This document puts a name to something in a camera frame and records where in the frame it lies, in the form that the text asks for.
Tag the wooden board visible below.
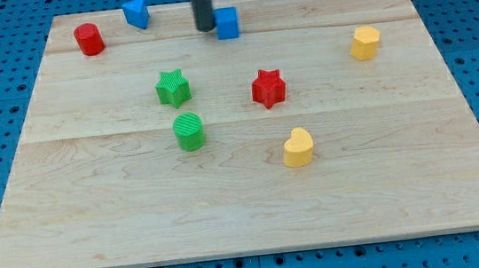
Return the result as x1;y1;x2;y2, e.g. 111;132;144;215
0;0;479;268

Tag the blue triangle block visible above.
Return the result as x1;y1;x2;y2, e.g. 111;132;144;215
122;0;150;30

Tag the green cylinder block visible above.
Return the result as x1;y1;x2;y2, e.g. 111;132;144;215
172;113;206;152

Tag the red star block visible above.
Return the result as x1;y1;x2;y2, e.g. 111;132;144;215
251;69;287;109

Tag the yellow heart block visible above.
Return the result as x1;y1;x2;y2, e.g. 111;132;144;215
283;127;314;168

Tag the green star block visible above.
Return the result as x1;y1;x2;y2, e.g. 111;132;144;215
155;69;192;108

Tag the blue cube block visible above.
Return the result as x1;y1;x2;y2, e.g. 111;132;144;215
214;6;240;40

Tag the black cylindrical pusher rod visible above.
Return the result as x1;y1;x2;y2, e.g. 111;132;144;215
190;0;215;33

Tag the yellow hexagon block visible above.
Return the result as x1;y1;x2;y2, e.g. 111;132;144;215
349;26;381;61

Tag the red cylinder block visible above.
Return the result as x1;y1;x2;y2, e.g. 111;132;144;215
74;23;106;56

